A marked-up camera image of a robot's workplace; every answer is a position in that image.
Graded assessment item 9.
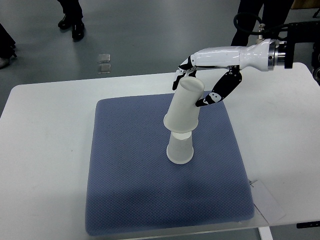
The white robotic hand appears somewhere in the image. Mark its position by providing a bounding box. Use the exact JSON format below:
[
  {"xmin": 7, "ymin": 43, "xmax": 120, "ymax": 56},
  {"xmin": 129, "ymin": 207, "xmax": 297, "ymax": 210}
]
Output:
[{"xmin": 172, "ymin": 39, "xmax": 275, "ymax": 107}]

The white paper cup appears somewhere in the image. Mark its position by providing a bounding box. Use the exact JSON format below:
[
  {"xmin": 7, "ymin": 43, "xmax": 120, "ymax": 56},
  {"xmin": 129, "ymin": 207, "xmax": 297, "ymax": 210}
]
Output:
[
  {"xmin": 166, "ymin": 131, "xmax": 194, "ymax": 165},
  {"xmin": 163, "ymin": 76, "xmax": 205, "ymax": 134}
]

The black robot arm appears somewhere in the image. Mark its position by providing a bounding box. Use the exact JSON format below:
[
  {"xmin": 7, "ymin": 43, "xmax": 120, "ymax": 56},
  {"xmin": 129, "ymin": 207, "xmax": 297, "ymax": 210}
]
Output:
[{"xmin": 172, "ymin": 21, "xmax": 320, "ymax": 107}]

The lower floor socket plate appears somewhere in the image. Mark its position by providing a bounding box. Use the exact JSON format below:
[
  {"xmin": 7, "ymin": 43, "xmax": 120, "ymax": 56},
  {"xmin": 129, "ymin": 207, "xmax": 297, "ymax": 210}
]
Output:
[{"xmin": 98, "ymin": 63, "xmax": 111, "ymax": 74}]

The floor socket plate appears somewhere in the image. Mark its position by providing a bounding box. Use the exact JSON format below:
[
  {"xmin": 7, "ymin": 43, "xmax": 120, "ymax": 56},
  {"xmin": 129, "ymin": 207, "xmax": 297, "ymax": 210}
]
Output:
[
  {"xmin": 98, "ymin": 63, "xmax": 111, "ymax": 74},
  {"xmin": 97, "ymin": 53, "xmax": 111, "ymax": 63}
]

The upper floor socket plate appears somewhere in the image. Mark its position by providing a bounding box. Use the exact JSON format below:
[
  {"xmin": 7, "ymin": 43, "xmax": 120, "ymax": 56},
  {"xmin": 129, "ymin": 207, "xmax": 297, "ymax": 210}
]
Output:
[{"xmin": 97, "ymin": 53, "xmax": 111, "ymax": 63}]

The person at right edge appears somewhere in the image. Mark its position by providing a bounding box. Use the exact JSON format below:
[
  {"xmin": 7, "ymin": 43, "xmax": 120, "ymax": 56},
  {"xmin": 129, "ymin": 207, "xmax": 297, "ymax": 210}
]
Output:
[{"xmin": 230, "ymin": 0, "xmax": 295, "ymax": 48}]

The blue textured cushion mat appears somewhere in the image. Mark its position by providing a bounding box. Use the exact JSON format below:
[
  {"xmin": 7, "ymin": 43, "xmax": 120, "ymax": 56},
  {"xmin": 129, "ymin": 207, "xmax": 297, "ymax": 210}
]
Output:
[{"xmin": 85, "ymin": 94, "xmax": 255, "ymax": 236}]

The person in black trousers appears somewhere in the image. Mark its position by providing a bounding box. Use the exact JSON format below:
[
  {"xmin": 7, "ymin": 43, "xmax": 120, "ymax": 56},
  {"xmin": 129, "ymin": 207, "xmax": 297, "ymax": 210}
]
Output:
[{"xmin": 58, "ymin": 0, "xmax": 85, "ymax": 41}]

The white paper tag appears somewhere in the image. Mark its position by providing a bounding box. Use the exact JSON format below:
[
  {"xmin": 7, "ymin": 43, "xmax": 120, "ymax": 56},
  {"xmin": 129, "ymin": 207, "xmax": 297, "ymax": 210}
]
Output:
[{"xmin": 250, "ymin": 180, "xmax": 286, "ymax": 225}]

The white table leg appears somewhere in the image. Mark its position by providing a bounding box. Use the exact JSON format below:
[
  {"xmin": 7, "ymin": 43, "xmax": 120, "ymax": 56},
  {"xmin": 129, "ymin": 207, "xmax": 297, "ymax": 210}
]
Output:
[{"xmin": 258, "ymin": 227, "xmax": 273, "ymax": 240}]

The person in khaki trousers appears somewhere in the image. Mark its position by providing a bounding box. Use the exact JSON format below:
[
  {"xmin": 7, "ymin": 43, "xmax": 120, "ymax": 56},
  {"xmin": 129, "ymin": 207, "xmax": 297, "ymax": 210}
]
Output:
[{"xmin": 0, "ymin": 24, "xmax": 17, "ymax": 69}]

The black table control panel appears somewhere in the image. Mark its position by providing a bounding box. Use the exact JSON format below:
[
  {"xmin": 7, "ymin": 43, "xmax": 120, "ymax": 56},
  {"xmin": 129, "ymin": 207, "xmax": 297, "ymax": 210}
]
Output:
[{"xmin": 296, "ymin": 221, "xmax": 320, "ymax": 229}]

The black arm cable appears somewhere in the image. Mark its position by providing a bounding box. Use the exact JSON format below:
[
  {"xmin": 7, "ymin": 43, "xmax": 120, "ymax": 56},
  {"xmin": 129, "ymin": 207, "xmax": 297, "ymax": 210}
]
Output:
[{"xmin": 233, "ymin": 12, "xmax": 291, "ymax": 42}]

